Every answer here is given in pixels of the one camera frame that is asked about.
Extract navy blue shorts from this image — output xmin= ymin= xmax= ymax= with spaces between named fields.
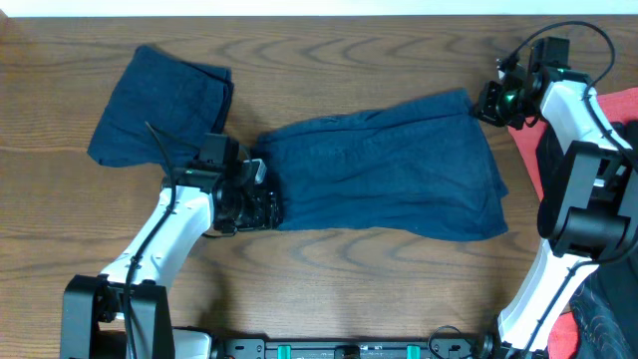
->
xmin=251 ymin=88 xmax=509 ymax=243
xmin=87 ymin=45 xmax=234 ymax=168

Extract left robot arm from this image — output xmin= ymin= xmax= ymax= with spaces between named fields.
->
xmin=60 ymin=134 xmax=281 ymax=358

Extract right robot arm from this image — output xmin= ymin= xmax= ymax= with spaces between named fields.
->
xmin=473 ymin=37 xmax=637 ymax=358

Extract folded navy blue shorts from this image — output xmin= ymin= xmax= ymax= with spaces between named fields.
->
xmin=87 ymin=45 xmax=234 ymax=168

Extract red cloth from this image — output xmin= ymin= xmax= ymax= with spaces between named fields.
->
xmin=506 ymin=88 xmax=638 ymax=359

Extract black patterned garment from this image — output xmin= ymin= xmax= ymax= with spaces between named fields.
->
xmin=548 ymin=252 xmax=637 ymax=359

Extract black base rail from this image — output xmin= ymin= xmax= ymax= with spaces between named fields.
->
xmin=171 ymin=326 xmax=494 ymax=359

